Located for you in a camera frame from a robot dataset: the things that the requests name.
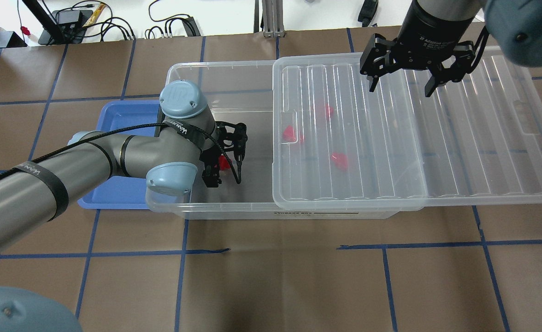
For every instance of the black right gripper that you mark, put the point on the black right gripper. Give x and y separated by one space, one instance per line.
430 34

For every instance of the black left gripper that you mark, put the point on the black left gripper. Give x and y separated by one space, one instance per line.
210 175

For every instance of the red block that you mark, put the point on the red block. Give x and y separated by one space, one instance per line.
323 111
290 135
225 163
340 160

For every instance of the clear plastic box lid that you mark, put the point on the clear plastic box lid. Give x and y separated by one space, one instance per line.
476 142

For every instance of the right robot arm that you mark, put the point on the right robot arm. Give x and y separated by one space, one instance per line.
516 25

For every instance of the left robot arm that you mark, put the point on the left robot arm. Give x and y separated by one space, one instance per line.
168 155

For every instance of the aluminium frame post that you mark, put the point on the aluminium frame post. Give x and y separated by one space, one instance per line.
268 18

